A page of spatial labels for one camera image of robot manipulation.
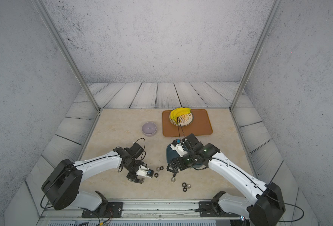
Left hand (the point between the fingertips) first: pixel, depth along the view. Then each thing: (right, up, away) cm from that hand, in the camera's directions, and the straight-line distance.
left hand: (145, 174), depth 84 cm
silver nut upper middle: (+8, +2, +3) cm, 8 cm away
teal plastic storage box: (+16, +10, +8) cm, 20 cm away
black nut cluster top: (+23, -5, -2) cm, 23 cm away
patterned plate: (+27, +32, +28) cm, 51 cm away
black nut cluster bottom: (+23, -7, -4) cm, 25 cm away
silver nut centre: (+17, -3, -1) cm, 17 cm away
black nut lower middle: (+7, -1, +1) cm, 7 cm away
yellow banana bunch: (+19, +37, +27) cm, 50 cm away
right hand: (+17, +8, -11) cm, 22 cm away
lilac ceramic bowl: (-1, +25, +21) cm, 33 cm away
